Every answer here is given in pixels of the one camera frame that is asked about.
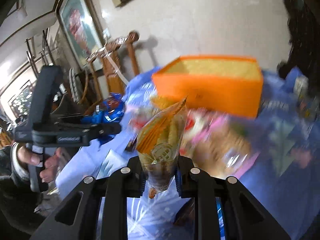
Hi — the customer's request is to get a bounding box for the white drink can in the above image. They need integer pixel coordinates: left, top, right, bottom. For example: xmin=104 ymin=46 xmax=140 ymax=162
xmin=293 ymin=75 xmax=309 ymax=96

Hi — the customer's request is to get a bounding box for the pink bag of small biscuits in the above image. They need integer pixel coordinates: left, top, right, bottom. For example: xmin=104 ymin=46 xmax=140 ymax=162
xmin=180 ymin=110 xmax=260 ymax=179

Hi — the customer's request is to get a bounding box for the glass mug with stickers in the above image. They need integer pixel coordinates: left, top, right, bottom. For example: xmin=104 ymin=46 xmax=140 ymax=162
xmin=297 ymin=95 xmax=319 ymax=121

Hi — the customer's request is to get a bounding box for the framed red flower painting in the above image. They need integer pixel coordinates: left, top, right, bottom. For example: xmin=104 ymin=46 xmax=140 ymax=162
xmin=55 ymin=0 xmax=104 ymax=68

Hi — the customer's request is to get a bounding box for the white cable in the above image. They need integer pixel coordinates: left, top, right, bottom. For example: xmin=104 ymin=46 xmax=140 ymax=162
xmin=102 ymin=47 xmax=130 ymax=86

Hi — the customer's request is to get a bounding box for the carved wooden chair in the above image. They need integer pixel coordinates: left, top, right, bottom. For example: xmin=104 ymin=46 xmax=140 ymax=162
xmin=85 ymin=30 xmax=140 ymax=115

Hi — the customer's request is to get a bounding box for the yellow cake pack with barcode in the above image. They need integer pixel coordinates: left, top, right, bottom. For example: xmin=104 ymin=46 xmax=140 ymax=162
xmin=136 ymin=98 xmax=188 ymax=199

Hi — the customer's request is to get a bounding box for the orange cardboard box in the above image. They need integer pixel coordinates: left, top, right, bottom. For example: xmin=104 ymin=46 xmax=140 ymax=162
xmin=152 ymin=55 xmax=264 ymax=118

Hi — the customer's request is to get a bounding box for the blue patterned tablecloth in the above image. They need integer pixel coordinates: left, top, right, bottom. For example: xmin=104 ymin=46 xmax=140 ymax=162
xmin=55 ymin=72 xmax=319 ymax=239

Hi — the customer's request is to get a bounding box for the wall power socket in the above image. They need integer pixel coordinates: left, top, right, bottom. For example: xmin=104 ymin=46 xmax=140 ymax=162
xmin=103 ymin=28 xmax=111 ymax=40

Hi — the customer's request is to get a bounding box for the blue chocolate cookie packet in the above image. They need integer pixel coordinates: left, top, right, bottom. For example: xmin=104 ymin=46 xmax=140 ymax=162
xmin=82 ymin=92 xmax=126 ymax=145

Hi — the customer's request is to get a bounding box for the dark carved wooden cabinet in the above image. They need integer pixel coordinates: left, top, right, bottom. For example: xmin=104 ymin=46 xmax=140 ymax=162
xmin=277 ymin=0 xmax=319 ymax=96

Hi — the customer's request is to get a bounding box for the person's left hand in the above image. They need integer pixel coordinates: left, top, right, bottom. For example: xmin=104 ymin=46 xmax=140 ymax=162
xmin=16 ymin=143 xmax=63 ymax=183

